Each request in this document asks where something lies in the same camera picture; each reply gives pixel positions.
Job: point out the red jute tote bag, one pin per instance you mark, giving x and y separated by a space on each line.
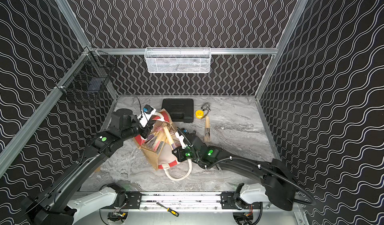
166 159

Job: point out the bamboo fan floral white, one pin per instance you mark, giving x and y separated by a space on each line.
207 136

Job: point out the white wire mesh basket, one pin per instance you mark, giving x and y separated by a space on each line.
178 60

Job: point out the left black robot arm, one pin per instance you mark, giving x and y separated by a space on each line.
50 205

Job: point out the yellow black handled screwdriver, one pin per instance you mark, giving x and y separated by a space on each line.
174 213

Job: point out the black wire mesh basket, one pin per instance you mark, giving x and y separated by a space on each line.
87 86

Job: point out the bamboo fan purple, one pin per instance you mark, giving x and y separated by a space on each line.
169 138

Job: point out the aluminium frame corner post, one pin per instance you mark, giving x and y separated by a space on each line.
288 31

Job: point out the yellow thread seal tape spool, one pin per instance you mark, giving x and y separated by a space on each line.
199 114

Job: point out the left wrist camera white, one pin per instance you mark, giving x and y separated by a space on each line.
145 116

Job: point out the black plastic tool case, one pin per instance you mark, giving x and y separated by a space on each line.
180 110

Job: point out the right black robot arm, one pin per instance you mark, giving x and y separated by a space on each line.
274 183

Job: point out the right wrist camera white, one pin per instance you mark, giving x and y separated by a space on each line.
180 137

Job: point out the folding fans bundle in bag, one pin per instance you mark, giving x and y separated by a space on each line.
156 140

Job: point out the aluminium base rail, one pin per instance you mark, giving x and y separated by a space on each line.
180 201

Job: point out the steel ball valve brown handle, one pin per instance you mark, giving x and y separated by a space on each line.
206 109

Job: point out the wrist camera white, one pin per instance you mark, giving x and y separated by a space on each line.
180 137
145 116

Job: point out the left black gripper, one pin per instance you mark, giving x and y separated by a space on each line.
147 128

